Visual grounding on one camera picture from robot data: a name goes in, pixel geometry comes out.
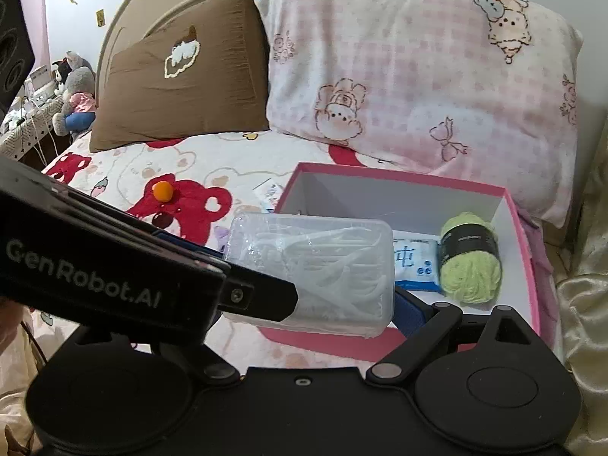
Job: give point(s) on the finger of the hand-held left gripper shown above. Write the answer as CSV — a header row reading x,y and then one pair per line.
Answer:
x,y
266,297
190,246

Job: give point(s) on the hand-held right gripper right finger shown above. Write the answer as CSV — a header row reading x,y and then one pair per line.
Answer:
x,y
409,313

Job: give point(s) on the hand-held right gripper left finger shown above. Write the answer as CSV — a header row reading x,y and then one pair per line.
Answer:
x,y
209,365

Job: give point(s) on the blue white tissue pack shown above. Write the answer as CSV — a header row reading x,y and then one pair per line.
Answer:
x,y
418,256

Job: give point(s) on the orange makeup sponge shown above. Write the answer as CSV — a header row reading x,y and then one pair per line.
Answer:
x,y
163,191

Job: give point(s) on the green yarn ball black label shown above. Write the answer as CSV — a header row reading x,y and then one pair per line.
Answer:
x,y
470,275

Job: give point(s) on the clear plastic floss pick box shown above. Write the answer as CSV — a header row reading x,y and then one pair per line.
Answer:
x,y
332,256

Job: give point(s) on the pink cardboard box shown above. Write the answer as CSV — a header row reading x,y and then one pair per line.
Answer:
x,y
380,194

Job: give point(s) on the small white blue packet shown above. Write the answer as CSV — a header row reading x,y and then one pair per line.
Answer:
x,y
270,194

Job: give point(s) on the bedside table with patterned cloth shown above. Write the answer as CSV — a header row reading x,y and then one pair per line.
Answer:
x,y
19,145

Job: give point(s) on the brown pillow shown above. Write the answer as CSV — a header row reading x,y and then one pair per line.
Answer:
x,y
190,95

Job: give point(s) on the beige satin cloth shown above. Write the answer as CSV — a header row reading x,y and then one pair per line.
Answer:
x,y
584,294

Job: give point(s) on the grey plush toy pink dress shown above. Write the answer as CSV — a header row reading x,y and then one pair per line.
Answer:
x,y
78,83

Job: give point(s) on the black white plush toy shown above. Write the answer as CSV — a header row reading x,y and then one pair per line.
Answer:
x,y
61,73

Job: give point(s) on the pink checked cartoon pillow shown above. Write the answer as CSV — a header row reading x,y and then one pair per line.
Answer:
x,y
403,80

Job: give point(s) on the beige bed headboard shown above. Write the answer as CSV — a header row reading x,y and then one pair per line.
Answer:
x,y
142,4

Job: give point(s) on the pink curtain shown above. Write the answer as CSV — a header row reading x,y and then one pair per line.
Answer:
x,y
38,14

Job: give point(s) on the yellow wall fitting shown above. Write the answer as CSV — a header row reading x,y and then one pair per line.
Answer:
x,y
100,17

